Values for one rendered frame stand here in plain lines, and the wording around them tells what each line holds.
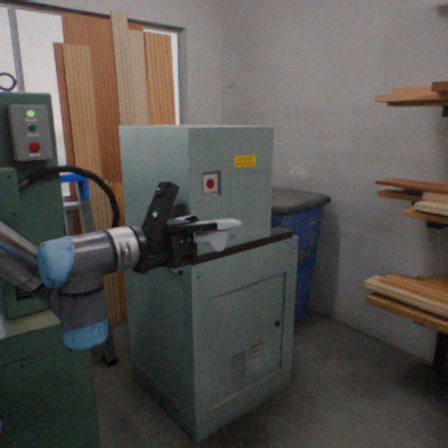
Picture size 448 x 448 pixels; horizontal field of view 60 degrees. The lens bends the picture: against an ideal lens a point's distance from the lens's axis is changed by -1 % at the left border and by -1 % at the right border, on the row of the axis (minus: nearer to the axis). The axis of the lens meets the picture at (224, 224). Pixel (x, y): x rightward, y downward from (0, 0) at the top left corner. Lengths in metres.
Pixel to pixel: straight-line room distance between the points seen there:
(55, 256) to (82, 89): 2.27
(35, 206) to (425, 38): 2.10
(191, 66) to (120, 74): 0.71
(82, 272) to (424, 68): 2.19
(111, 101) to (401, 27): 1.88
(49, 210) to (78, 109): 1.51
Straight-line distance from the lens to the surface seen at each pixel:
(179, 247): 0.72
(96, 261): 0.65
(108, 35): 3.05
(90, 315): 0.68
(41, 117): 1.30
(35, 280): 0.77
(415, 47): 2.55
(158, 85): 3.10
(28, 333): 1.39
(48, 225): 1.40
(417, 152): 2.49
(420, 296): 2.12
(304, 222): 2.55
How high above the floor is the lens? 1.44
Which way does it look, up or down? 15 degrees down
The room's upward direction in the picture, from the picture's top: straight up
